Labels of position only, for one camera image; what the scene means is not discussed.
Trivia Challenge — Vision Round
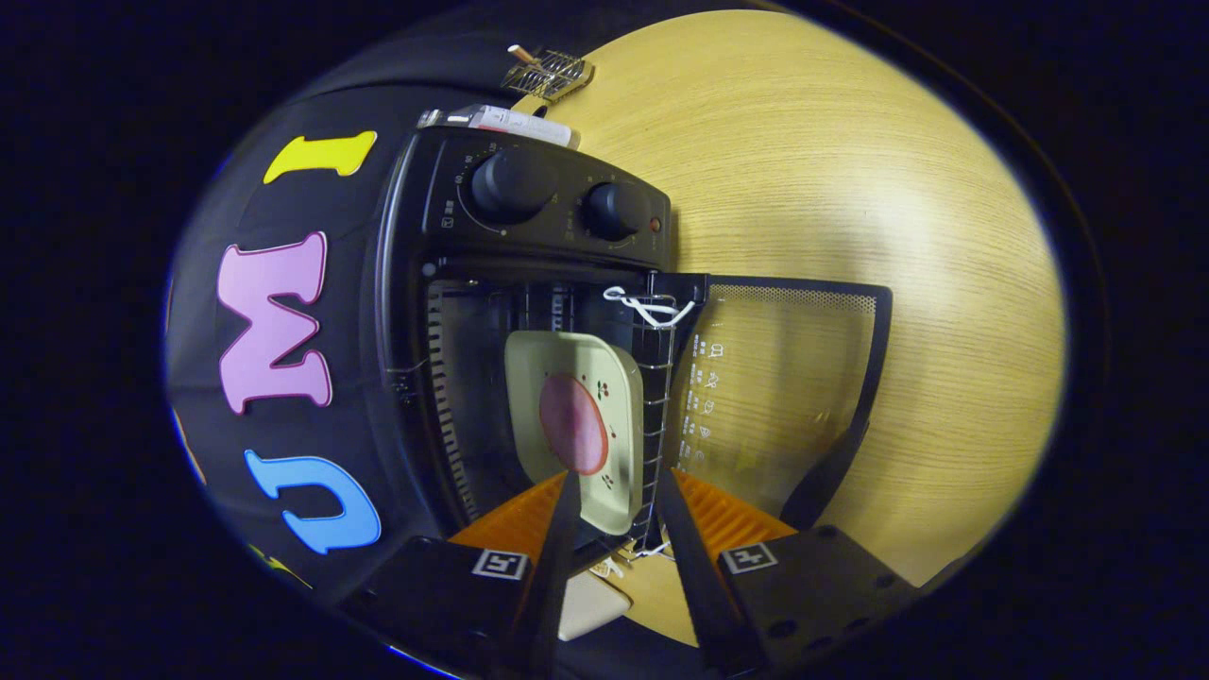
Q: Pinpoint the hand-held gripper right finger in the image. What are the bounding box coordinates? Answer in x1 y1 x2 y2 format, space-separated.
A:
656 467 922 676

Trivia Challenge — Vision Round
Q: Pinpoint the cream square tray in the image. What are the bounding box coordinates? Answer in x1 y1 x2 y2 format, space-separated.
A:
503 331 646 537

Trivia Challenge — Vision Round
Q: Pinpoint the white string loop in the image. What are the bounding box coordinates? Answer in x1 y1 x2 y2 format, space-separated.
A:
603 285 697 330

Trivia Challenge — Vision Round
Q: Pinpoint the clear plastic bottle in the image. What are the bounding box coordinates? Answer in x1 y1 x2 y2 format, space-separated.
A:
418 104 579 149

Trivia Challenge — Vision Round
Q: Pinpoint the metal wire basket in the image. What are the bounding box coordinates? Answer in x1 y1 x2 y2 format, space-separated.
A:
499 49 596 102

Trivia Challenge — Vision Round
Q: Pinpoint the black toaster oven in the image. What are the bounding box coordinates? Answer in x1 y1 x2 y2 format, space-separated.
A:
375 126 894 558

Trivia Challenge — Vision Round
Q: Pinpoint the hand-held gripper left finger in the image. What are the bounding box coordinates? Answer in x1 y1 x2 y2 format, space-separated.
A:
340 470 585 680

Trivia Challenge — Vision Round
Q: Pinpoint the pink ham slice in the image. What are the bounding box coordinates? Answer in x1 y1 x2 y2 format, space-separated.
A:
538 372 610 476

